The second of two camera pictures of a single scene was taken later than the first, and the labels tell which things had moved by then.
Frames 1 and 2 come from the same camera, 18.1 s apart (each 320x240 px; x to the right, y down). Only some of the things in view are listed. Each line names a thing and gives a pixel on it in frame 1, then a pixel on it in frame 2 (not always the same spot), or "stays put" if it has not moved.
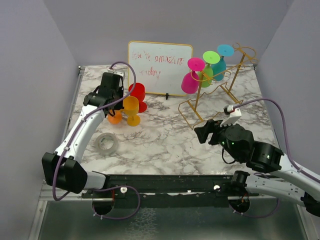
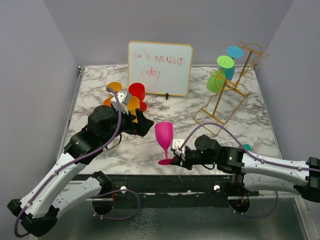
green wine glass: (210, 58) → (216, 80)
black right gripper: (211, 126) → (185, 163)
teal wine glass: (219, 69) → (233, 52)
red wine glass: (139, 92) stays put
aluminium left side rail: (81, 70) stays put
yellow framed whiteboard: (160, 66) stays put
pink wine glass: (190, 80) → (164, 131)
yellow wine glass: (131, 107) stays put
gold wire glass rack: (208, 83) → (230, 94)
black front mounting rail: (169, 190) stays put
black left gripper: (119, 106) → (141, 128)
